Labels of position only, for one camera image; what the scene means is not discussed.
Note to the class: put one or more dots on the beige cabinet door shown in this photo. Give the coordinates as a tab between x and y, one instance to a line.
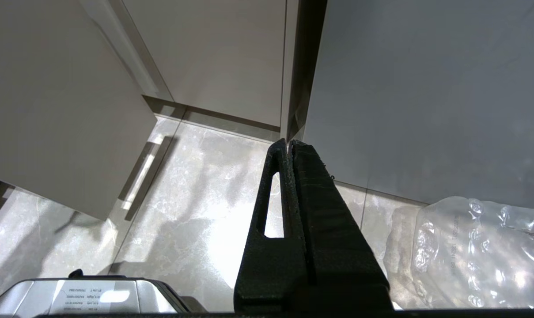
59	101
218	57

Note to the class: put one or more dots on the grey cabinet door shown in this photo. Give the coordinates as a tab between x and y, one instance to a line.
426	97

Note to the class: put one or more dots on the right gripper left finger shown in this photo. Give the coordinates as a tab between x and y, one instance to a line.
271	265

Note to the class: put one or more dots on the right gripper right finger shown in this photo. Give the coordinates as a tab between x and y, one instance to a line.
337	247

